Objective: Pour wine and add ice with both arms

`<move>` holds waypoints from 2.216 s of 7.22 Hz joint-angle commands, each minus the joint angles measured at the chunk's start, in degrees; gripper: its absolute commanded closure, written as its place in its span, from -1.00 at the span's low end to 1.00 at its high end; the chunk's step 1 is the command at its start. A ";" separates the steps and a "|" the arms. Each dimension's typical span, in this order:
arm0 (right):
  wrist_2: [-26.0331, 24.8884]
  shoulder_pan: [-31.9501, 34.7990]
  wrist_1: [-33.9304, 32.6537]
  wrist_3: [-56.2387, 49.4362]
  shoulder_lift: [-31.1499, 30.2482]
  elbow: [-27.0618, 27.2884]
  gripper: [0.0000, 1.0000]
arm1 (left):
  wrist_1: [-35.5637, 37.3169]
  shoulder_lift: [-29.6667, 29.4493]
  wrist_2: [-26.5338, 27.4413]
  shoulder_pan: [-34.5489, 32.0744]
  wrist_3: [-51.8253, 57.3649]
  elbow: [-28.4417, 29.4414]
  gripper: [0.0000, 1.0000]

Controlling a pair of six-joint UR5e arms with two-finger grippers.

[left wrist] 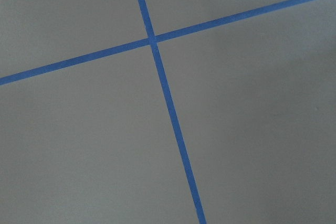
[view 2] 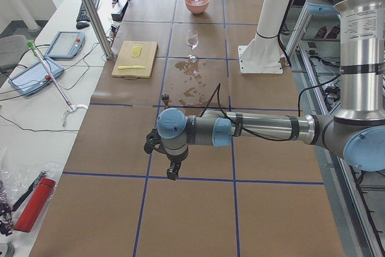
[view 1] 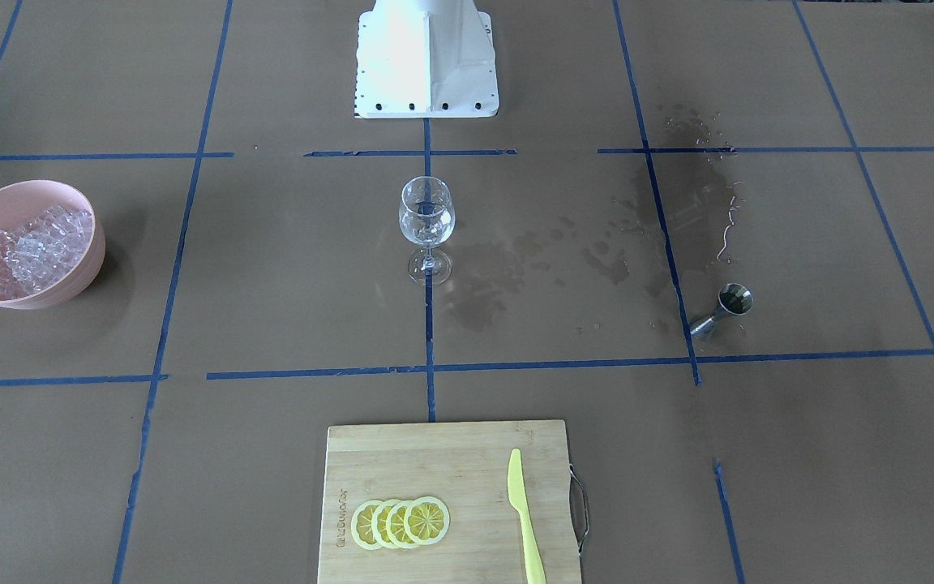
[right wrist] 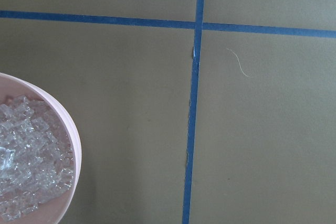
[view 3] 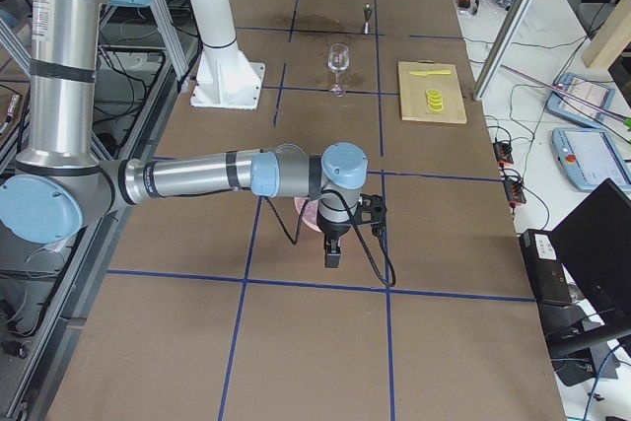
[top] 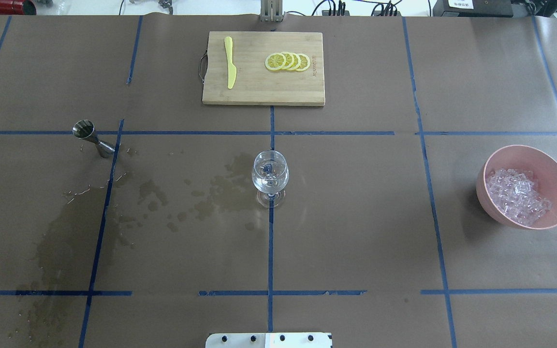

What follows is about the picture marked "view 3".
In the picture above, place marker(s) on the clear wine glass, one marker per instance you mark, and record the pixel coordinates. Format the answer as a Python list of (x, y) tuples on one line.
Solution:
[(338, 62)]

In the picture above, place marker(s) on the steel jigger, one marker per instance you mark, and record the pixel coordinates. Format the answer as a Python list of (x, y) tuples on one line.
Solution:
[(368, 13)]

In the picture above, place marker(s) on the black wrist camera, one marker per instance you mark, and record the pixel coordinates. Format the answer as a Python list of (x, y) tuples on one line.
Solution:
[(371, 210)]

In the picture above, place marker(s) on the white camera pillar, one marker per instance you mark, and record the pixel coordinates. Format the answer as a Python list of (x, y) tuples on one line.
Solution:
[(225, 78)]

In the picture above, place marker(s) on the black box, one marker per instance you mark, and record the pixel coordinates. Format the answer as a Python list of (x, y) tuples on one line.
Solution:
[(544, 270)]

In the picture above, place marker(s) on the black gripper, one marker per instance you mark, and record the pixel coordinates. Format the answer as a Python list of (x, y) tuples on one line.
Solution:
[(332, 230)]

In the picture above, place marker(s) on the pink bowl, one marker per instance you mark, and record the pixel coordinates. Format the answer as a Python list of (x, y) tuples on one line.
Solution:
[(309, 211)]

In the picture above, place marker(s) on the black monitor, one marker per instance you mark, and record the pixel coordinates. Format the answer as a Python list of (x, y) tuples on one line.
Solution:
[(593, 243)]

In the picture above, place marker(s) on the blue teach pendant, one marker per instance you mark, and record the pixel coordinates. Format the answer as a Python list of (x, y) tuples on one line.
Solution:
[(588, 157), (593, 92)]

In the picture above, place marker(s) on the far blue teach pendant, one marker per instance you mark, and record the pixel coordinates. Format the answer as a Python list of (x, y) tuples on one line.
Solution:
[(593, 92)]

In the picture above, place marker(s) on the aluminium frame post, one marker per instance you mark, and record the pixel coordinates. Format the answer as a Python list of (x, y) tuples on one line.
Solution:
[(500, 47)]

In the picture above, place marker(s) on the near blue teach pendant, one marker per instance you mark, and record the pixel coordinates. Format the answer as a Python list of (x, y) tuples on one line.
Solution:
[(588, 157)]

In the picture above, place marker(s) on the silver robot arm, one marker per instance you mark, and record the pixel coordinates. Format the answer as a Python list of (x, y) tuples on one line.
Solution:
[(60, 187)]

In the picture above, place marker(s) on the wooden cutting board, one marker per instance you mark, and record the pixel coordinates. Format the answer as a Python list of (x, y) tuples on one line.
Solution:
[(413, 98)]

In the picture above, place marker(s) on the yellow plastic knife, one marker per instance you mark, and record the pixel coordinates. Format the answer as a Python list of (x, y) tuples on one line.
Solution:
[(427, 73)]

